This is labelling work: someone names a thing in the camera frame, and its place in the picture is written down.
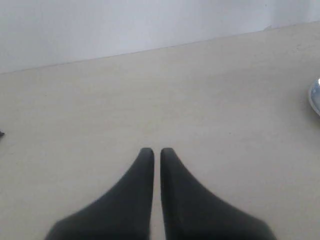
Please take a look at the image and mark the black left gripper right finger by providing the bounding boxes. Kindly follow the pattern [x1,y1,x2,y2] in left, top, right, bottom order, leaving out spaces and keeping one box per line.
[160,147,276,240]

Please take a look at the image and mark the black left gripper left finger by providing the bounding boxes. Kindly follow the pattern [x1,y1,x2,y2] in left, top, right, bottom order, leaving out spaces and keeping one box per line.
[46,147,155,240]

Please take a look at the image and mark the round steel plate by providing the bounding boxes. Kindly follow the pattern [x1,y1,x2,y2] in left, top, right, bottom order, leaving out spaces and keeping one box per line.
[308,77,320,116]

